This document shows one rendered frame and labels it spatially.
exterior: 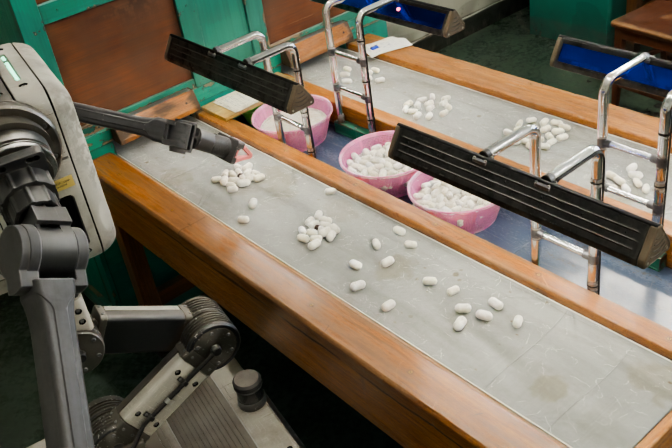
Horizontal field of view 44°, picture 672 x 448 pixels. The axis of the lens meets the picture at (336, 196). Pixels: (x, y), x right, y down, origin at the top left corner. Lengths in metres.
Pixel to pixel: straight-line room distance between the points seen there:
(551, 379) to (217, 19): 1.68
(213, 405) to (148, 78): 1.13
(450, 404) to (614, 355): 0.35
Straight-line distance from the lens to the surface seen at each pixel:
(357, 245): 2.06
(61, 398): 1.17
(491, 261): 1.93
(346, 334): 1.77
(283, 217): 2.22
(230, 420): 2.07
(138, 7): 2.68
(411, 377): 1.66
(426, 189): 2.24
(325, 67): 3.05
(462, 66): 2.87
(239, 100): 2.82
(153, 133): 2.19
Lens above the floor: 1.94
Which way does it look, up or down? 32 degrees down
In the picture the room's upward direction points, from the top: 9 degrees counter-clockwise
